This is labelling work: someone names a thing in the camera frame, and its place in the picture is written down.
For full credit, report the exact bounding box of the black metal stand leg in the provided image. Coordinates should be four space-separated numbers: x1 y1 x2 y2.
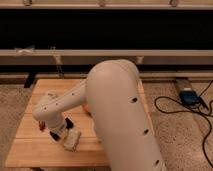
24 72 37 88

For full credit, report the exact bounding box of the blue power adapter box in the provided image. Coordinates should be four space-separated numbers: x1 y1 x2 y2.
179 89 200 106

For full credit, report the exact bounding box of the wooden table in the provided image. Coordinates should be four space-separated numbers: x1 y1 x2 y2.
4 78 158 168

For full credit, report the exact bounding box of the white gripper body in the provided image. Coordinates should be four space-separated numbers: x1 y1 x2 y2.
62 128 81 152

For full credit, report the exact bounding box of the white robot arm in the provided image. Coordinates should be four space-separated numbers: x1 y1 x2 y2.
33 59 167 171

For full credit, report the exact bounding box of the red ring-shaped toy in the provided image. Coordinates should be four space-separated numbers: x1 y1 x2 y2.
39 121 45 131

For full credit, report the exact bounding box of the black cable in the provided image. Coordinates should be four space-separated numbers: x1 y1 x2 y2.
153 79 213 169

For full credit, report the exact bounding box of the orange plate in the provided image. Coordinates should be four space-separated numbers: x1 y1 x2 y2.
82 104 91 115

